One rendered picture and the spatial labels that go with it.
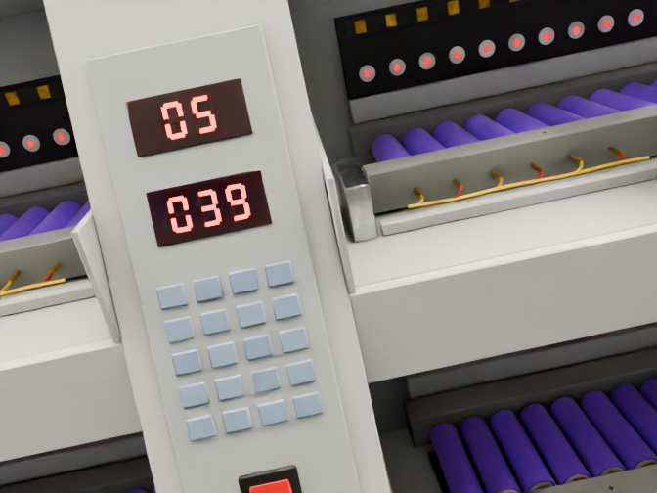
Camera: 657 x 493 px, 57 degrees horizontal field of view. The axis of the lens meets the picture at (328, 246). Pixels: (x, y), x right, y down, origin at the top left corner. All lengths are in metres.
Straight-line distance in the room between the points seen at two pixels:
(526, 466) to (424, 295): 0.17
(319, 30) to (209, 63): 0.22
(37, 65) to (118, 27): 0.24
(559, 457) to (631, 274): 0.15
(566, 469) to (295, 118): 0.26
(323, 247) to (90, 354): 0.10
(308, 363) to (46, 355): 0.11
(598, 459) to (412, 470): 0.11
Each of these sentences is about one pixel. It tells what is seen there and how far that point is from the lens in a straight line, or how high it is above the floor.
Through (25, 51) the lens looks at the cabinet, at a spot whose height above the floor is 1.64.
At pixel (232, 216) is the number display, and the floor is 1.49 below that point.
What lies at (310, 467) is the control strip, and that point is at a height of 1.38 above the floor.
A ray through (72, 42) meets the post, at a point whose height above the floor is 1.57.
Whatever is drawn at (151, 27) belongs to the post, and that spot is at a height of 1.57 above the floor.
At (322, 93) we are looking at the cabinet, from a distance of 0.45.
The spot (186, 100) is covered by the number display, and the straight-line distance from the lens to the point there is 0.25.
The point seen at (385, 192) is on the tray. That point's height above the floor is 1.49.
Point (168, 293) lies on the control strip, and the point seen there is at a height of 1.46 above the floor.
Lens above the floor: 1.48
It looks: 3 degrees down
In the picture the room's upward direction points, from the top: 12 degrees counter-clockwise
